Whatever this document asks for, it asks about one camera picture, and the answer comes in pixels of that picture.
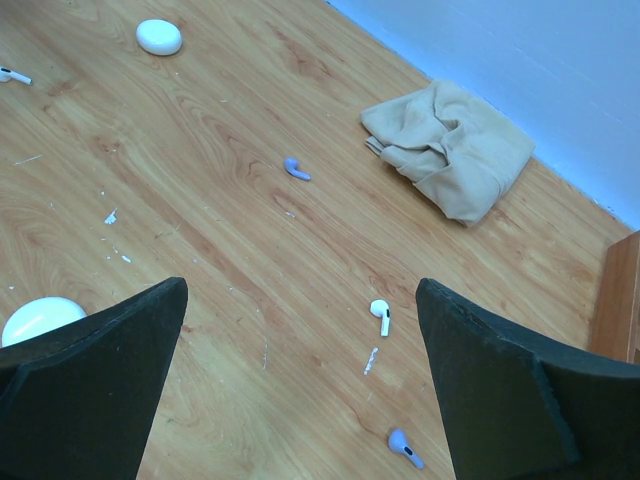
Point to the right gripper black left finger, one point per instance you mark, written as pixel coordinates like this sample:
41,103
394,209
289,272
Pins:
78,402

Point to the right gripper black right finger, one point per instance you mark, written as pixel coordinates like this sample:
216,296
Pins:
516,404

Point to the white charging case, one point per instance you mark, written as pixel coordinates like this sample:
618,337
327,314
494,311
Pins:
159,37
38,317

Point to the purple earbud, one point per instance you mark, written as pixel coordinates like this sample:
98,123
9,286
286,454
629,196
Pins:
291,165
398,443

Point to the wooden compartment tray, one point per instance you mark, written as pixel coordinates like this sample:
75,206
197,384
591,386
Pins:
615,326

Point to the white earbud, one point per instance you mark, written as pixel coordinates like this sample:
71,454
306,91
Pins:
380,308
7,75

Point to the beige cloth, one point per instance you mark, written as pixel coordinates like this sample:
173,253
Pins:
455,148

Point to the white earbud near left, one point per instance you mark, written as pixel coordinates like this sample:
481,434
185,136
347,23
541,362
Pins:
7,75

